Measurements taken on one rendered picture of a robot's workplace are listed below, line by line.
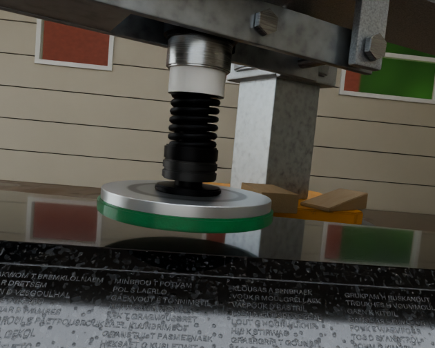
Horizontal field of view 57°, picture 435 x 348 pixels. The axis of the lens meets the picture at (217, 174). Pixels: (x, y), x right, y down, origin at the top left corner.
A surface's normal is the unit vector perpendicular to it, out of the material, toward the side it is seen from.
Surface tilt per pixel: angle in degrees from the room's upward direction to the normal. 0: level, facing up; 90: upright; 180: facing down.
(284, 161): 90
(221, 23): 90
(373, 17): 90
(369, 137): 90
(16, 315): 45
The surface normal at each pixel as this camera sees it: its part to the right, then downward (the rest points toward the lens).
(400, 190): 0.07, 0.09
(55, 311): 0.11, -0.64
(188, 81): -0.20, 0.07
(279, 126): 0.55, 0.12
